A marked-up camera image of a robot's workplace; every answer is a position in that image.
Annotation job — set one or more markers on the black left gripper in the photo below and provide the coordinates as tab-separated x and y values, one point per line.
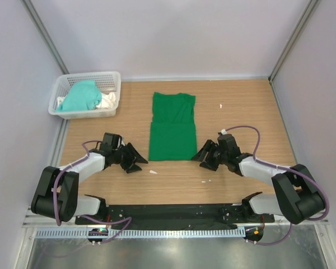
129	147

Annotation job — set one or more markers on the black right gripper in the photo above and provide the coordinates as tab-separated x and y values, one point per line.
201	154

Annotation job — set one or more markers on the green t shirt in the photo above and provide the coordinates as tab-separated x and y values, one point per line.
173	131

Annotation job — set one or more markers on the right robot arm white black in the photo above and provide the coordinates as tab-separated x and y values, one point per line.
296	195

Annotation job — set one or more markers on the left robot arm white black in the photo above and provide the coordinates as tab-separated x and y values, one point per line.
56	195

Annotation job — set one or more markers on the white t shirt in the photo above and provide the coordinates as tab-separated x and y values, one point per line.
107	101

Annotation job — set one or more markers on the white plastic basket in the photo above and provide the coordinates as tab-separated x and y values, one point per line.
106	82

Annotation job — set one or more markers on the teal t shirt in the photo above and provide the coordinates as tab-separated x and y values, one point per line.
82	96

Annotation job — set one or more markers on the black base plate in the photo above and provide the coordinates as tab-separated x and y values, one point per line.
221	216

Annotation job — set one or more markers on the white slotted cable duct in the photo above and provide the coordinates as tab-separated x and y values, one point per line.
89	233

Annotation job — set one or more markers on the aluminium frame rail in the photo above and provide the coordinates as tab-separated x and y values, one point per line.
90	210

